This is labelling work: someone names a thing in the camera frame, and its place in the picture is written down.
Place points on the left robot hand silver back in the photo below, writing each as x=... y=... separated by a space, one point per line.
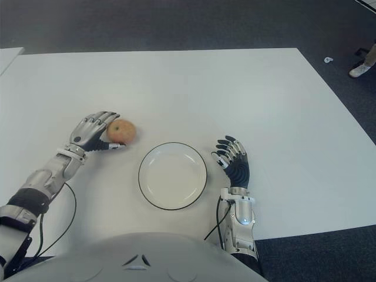
x=86 y=132

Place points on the right robot hand black palm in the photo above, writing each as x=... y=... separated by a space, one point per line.
x=239 y=169

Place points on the yellow red apple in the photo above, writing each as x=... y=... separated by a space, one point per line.
x=122 y=131

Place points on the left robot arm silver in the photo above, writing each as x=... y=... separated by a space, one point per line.
x=44 y=176

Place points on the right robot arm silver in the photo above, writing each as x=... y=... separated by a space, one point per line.
x=242 y=211

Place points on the white plate with black rim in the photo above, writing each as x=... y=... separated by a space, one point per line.
x=173 y=176

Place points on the adjacent white table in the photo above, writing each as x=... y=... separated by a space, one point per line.
x=7 y=58

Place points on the grey robot torso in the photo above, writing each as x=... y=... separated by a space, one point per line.
x=132 y=261

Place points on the small white object on floor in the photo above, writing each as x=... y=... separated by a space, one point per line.
x=328 y=59

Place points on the white shoe of person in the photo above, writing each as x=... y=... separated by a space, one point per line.
x=359 y=70

